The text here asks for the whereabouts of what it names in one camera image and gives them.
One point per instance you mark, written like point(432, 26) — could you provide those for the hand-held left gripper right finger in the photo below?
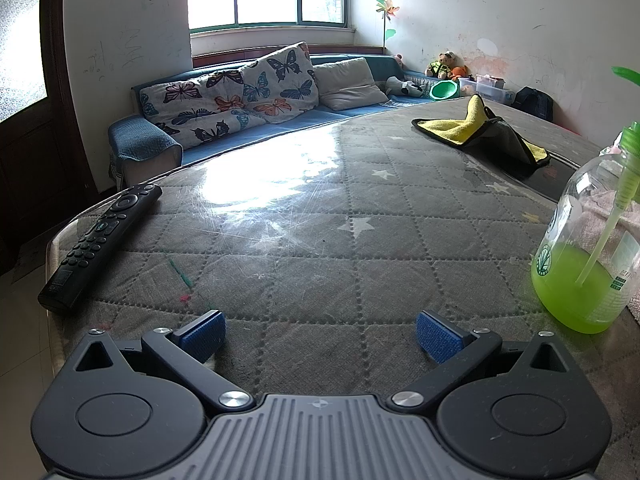
point(435, 337)

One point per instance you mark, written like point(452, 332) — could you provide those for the clear pump bottle green liquid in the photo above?
point(570, 280)

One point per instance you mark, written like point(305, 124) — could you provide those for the flower toy on stem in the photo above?
point(386, 7)

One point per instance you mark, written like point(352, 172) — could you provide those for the black and white plush toy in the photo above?
point(400, 85)

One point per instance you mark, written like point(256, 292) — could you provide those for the clear storage box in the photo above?
point(487, 92)

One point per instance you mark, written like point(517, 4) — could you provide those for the green plastic basin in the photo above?
point(442, 91)

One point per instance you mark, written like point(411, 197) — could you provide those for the yellow and black cloth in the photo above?
point(450, 127)

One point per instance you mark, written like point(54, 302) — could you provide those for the beige pillow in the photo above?
point(345, 85)

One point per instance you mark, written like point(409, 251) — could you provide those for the grey quilted star table cover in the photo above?
point(310, 280)

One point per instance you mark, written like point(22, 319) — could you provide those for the pink plush toy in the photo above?
point(399, 60)

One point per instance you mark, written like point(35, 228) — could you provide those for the dark wooden door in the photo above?
point(30, 150)

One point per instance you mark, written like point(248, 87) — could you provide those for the butterfly print square pillow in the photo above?
point(280, 85)

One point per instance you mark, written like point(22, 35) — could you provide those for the black backpack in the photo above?
point(535, 102)

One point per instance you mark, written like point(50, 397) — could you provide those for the blue sofa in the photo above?
point(145, 135)

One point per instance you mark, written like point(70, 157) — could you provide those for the butterfly print long cushion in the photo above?
point(200, 110)

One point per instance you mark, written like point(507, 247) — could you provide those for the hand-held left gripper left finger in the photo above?
point(202, 332)

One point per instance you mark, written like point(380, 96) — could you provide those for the teddy bear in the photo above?
point(441, 66)

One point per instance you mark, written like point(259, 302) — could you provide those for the black remote control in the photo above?
point(95, 245)

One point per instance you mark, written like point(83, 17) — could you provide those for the orange plush toy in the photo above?
point(457, 73)

